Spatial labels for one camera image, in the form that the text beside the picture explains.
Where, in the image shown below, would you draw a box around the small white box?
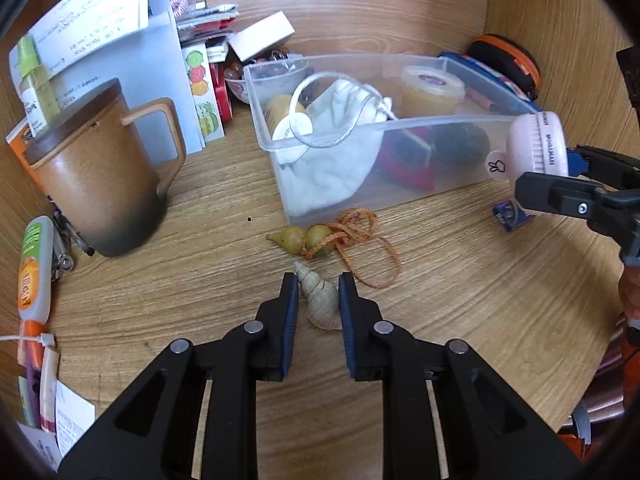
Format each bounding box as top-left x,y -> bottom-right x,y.
227,11 -> 294,63

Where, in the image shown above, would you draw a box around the green spray bottle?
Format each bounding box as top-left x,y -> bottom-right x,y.
9,35 -> 61,138

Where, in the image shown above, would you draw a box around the silver pen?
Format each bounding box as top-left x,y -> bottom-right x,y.
50,230 -> 76,272

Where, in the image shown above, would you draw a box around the white printed paper slip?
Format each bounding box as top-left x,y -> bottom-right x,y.
30,0 -> 151,63

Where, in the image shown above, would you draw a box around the yellow round object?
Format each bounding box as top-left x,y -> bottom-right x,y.
264,94 -> 306,133

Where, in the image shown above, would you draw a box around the small blue metal clip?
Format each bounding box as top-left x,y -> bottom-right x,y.
491,200 -> 536,233

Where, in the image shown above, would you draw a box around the small glass bowl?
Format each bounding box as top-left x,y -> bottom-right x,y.
223,57 -> 311,106

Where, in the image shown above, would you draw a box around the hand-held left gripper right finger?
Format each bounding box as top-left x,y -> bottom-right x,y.
337,271 -> 586,480

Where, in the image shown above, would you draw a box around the brown ceramic mug with lid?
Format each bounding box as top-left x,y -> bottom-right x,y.
22,77 -> 188,258

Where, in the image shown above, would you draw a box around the beige spiral seashell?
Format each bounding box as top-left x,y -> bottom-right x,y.
292,261 -> 346,332

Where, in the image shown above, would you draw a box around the person's right forearm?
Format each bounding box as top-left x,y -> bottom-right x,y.
617,265 -> 640,346

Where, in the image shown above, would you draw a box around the purple tube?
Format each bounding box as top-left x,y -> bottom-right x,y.
25,365 -> 42,428

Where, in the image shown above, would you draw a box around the orange white box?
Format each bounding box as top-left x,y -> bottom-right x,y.
5,117 -> 51,196

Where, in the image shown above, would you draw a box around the white pink tube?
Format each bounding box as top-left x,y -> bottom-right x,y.
39,347 -> 61,433

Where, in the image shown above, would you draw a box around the red snack packets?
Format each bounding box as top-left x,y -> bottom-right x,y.
165,0 -> 241,43

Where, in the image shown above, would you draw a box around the dark keychain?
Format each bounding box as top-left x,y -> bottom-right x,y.
257,49 -> 293,68

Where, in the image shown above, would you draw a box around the white cable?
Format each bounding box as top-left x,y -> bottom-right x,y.
0,320 -> 57,348

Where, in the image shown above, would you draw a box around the black orange zip case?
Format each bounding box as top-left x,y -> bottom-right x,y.
465,34 -> 543,103

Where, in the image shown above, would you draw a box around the white paper sheet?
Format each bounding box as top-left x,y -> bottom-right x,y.
54,380 -> 97,458

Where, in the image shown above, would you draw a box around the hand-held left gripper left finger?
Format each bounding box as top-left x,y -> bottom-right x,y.
57,271 -> 301,480

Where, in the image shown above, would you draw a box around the gourd pendant with orange cord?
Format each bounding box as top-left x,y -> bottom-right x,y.
266,208 -> 402,290

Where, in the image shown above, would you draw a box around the red pouch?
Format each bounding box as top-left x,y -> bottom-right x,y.
377,127 -> 441,191

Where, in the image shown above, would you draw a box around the pink round case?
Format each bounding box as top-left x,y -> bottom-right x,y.
484,111 -> 571,181

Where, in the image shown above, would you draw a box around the black pen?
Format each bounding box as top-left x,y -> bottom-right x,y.
52,209 -> 96,257

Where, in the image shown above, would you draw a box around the white drawstring cloth pouch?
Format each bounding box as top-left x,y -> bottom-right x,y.
272,72 -> 401,216

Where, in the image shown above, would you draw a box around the wooden desktop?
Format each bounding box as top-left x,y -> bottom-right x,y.
50,0 -> 626,480

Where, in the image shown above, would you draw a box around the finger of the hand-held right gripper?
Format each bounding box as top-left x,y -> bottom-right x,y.
567,144 -> 640,192
515,171 -> 640,250

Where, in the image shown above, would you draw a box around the white paper box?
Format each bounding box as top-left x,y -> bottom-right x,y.
7,0 -> 208,153

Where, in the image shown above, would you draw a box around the cream jar with clear lid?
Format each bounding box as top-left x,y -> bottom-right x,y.
399,65 -> 467,118

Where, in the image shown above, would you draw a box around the red box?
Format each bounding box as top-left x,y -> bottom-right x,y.
207,60 -> 234,123

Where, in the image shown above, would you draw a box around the orange white tube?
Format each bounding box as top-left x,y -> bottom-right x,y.
16,215 -> 56,323

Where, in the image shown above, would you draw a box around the fruit sticker sheet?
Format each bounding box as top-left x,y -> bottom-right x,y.
180,42 -> 226,141

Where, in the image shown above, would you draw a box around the translucent plastic storage bin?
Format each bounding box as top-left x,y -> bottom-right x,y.
242,51 -> 548,228

